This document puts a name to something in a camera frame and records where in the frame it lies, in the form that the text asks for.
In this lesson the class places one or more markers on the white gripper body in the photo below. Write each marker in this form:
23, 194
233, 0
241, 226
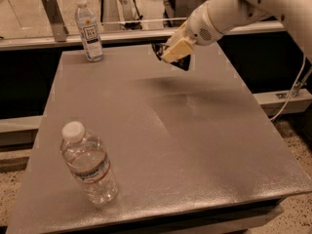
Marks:
199, 27

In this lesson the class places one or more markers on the clear plastic water bottle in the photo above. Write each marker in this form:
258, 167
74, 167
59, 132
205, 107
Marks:
85, 156

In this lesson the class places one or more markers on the black rxbar chocolate wrapper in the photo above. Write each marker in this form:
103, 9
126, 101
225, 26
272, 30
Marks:
182, 63

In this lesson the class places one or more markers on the blue label plastic bottle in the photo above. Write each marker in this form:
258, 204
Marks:
88, 28

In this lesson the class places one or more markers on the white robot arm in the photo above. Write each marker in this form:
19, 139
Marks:
214, 18

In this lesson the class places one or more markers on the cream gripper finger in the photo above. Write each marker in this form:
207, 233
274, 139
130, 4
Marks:
178, 37
177, 49

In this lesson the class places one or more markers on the left metal rail bracket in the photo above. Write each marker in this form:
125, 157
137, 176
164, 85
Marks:
55, 19

